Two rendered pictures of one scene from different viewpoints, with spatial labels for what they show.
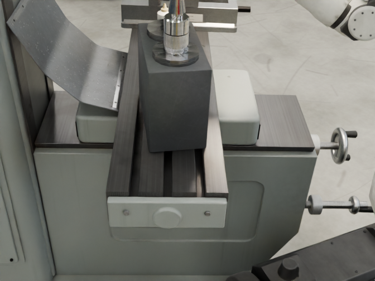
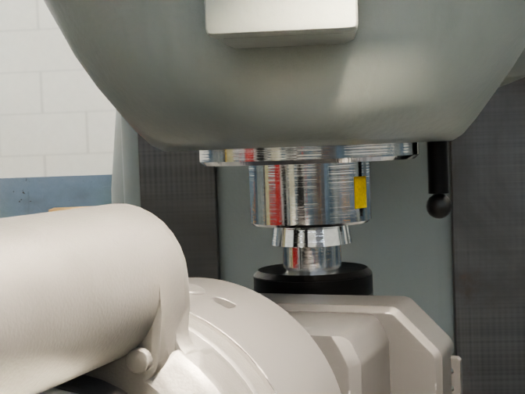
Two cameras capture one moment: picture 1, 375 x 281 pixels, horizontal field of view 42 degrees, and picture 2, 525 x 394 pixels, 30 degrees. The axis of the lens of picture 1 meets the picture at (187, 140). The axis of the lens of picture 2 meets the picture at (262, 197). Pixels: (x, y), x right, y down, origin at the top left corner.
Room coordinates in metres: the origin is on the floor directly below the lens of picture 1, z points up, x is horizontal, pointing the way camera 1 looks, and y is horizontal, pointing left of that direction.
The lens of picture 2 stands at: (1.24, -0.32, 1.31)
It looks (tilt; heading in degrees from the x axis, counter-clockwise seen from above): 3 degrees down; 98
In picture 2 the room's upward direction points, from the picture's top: 2 degrees counter-clockwise
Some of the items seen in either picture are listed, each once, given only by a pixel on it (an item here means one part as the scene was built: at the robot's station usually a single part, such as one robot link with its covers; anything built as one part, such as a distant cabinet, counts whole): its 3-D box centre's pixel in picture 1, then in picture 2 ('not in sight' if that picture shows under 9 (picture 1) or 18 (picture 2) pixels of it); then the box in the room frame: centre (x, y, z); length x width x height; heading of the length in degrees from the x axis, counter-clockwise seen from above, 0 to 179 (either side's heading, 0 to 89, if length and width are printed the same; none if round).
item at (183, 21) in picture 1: (176, 19); not in sight; (0.85, 0.03, 1.21); 0.05 x 0.05 x 0.01
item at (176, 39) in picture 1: (176, 35); not in sight; (0.85, 0.03, 1.18); 0.05 x 0.05 x 0.06
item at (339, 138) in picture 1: (327, 145); not in sight; (1.23, -0.44, 0.65); 0.16 x 0.12 x 0.12; 93
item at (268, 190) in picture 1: (174, 190); not in sight; (1.21, 0.03, 0.45); 0.80 x 0.30 x 0.60; 93
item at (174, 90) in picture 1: (171, 81); not in sight; (0.90, 0.04, 1.05); 0.22 x 0.12 x 0.20; 11
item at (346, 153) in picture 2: not in sight; (308, 151); (1.21, 0.06, 1.31); 0.09 x 0.09 x 0.01
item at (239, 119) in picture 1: (168, 99); not in sight; (1.21, 0.06, 0.81); 0.50 x 0.35 x 0.12; 93
